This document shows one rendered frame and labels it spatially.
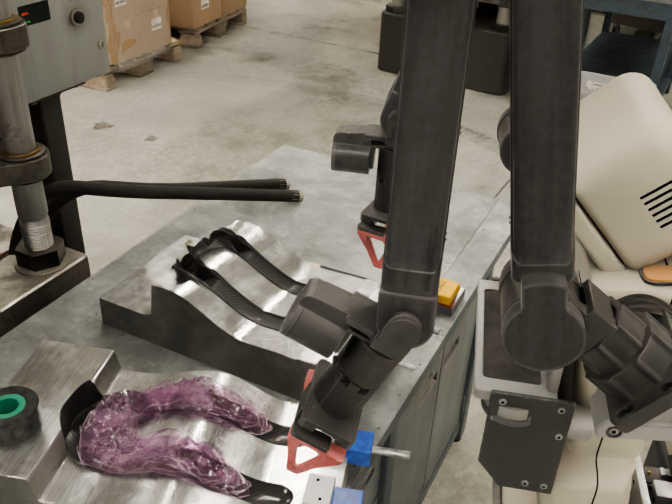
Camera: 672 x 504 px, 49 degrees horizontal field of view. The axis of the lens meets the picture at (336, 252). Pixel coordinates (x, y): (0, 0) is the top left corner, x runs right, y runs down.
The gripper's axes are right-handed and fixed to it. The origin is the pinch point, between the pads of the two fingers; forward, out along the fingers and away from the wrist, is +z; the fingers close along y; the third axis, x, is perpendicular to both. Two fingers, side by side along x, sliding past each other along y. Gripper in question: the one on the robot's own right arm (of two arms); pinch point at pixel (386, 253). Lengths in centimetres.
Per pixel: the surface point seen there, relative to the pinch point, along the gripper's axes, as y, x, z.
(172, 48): -306, -288, 98
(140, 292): 13.1, -42.2, 15.7
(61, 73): -16, -85, -9
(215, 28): -373, -299, 102
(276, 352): 18.0, -10.2, 12.5
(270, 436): 31.4, -3.2, 15.7
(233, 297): 10.6, -23.4, 11.3
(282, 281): -0.1, -19.8, 13.0
